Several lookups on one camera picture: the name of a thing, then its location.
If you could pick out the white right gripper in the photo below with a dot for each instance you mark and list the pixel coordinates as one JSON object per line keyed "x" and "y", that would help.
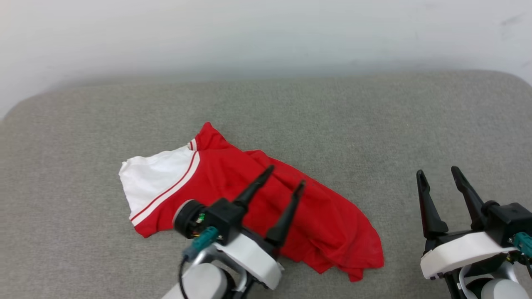
{"x": 461, "y": 251}

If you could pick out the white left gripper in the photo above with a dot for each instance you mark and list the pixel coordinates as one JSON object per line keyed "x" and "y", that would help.
{"x": 255, "y": 257}

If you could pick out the red basketball jersey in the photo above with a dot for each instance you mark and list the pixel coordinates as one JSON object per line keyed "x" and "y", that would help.
{"x": 232, "y": 174}

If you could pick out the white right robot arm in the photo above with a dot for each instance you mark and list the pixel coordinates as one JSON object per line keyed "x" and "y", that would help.
{"x": 505, "y": 288}

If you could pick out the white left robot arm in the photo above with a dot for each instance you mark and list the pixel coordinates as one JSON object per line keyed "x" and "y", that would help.
{"x": 205, "y": 282}

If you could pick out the grey fabric sofa cushion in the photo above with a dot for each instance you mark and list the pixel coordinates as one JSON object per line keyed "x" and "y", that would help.
{"x": 353, "y": 124}

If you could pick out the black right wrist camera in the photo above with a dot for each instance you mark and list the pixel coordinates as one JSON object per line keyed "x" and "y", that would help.
{"x": 509, "y": 220}

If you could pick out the teal left camera connector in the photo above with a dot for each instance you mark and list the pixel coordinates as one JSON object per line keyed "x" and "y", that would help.
{"x": 203, "y": 241}

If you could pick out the teal camera connector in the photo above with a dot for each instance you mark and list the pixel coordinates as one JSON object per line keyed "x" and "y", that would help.
{"x": 203, "y": 241}
{"x": 524, "y": 243}

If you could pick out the teal right camera connector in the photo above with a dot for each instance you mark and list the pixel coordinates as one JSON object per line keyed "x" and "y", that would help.
{"x": 524, "y": 243}

